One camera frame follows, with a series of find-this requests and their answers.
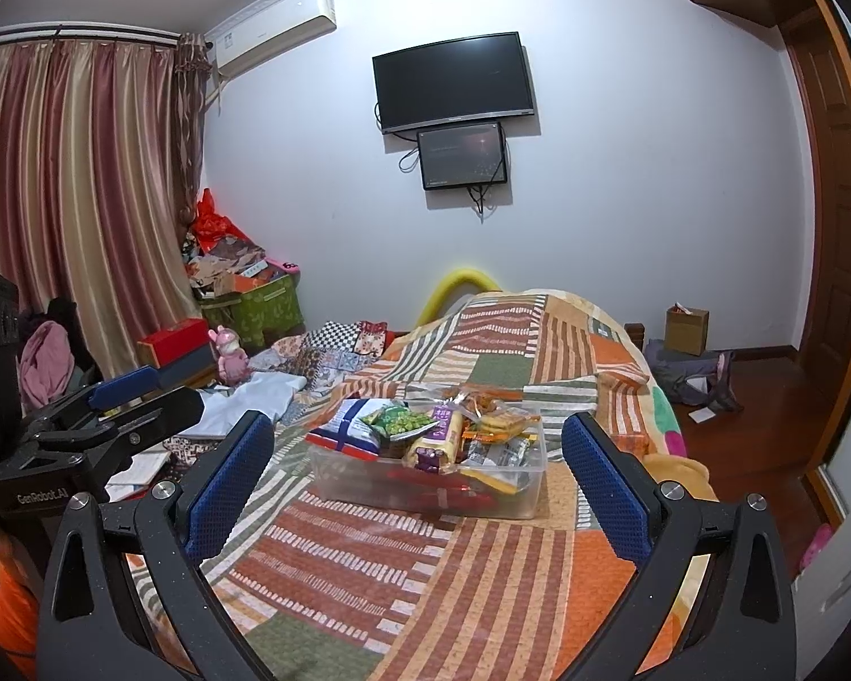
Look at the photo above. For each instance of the orange cracker packet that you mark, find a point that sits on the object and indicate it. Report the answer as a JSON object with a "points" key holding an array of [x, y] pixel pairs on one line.
{"points": [[502, 425]]}

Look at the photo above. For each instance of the small black wall monitor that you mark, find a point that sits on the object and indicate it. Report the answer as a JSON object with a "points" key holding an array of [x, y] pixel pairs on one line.
{"points": [[461, 156]]}

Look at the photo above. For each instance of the pink case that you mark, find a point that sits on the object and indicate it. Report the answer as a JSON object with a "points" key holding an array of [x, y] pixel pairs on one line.
{"points": [[285, 265]]}

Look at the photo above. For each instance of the grey bag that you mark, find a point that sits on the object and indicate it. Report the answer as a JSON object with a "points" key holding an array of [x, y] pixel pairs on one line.
{"points": [[688, 376]]}

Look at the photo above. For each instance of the pink slipper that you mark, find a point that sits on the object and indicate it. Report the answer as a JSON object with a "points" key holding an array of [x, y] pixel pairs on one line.
{"points": [[815, 550]]}

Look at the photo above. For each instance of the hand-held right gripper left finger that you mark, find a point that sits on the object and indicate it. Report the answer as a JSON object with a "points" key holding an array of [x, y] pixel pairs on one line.
{"points": [[230, 482]]}

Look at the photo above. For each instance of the pink toy figure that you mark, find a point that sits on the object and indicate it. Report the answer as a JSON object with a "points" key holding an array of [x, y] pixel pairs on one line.
{"points": [[230, 358]]}

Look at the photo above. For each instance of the green patterned storage box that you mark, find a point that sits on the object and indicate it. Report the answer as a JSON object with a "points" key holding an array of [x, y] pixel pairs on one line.
{"points": [[262, 312]]}

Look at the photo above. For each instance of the yellow foam tube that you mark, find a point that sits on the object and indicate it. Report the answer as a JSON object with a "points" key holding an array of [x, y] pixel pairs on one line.
{"points": [[440, 287]]}

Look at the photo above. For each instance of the blue white snack packet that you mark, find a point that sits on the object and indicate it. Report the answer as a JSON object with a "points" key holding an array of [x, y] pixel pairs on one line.
{"points": [[347, 429]]}

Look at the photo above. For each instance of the wooden door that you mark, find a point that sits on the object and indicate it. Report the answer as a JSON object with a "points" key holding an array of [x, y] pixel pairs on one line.
{"points": [[840, 227]]}

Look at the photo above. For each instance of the white cabinet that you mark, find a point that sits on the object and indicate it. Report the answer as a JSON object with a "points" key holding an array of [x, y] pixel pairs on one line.
{"points": [[840, 560]]}

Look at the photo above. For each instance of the stack of open books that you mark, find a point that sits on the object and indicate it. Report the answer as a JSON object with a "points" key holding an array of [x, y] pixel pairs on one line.
{"points": [[138, 472]]}

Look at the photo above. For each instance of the clear plastic container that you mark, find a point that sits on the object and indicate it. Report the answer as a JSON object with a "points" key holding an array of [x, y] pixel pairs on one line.
{"points": [[369, 486]]}

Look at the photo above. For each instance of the orange clear snack bag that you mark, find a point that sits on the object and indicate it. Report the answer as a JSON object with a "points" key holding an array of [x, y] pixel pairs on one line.
{"points": [[476, 401]]}

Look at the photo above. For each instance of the light blue cloth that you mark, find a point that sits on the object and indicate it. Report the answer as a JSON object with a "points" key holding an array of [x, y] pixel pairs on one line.
{"points": [[248, 401]]}

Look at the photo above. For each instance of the grey flat box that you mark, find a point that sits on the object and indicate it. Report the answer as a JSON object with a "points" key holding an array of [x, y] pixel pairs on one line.
{"points": [[191, 367]]}

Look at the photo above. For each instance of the green snack packet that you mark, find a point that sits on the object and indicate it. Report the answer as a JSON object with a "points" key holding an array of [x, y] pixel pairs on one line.
{"points": [[397, 422]]}

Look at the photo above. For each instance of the pink cloth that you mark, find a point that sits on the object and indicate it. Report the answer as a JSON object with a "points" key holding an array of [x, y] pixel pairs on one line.
{"points": [[46, 362]]}

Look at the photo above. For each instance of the small wooden stool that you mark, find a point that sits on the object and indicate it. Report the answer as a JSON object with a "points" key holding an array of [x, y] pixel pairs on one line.
{"points": [[635, 335]]}

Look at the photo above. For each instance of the orange printed cloth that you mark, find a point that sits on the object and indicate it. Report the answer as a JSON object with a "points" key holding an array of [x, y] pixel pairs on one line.
{"points": [[0, 596]]}

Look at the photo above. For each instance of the pile of papers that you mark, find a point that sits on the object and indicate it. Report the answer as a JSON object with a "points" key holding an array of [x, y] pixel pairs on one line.
{"points": [[227, 262]]}

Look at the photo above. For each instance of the cardboard box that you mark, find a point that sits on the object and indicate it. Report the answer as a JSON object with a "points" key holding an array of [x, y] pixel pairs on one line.
{"points": [[686, 330]]}

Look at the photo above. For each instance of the red flat box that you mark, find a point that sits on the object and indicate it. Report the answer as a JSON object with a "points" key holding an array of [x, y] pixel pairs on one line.
{"points": [[174, 342]]}

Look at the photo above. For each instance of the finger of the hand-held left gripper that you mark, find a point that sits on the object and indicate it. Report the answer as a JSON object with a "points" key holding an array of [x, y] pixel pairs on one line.
{"points": [[124, 383], [174, 408]]}

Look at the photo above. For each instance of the silver black snack packet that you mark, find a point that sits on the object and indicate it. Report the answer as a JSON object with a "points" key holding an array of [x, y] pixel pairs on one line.
{"points": [[500, 455]]}

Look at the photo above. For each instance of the striped pink curtain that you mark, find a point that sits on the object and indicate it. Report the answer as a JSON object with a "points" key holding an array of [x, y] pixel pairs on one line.
{"points": [[78, 191]]}

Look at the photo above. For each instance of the checkered patchwork quilt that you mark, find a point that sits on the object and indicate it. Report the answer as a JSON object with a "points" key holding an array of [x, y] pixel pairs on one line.
{"points": [[326, 351]]}

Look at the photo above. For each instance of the red plastic bag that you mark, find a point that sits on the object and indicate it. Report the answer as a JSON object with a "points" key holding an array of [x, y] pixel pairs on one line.
{"points": [[216, 223]]}

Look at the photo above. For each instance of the white air conditioner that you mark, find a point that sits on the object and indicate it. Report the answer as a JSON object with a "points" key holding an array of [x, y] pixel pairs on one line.
{"points": [[269, 32]]}

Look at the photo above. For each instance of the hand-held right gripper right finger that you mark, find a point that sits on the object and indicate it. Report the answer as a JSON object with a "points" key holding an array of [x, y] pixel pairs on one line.
{"points": [[603, 482]]}

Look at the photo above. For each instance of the black wall television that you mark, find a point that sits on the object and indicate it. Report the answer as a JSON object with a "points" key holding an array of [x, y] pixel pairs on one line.
{"points": [[454, 81]]}

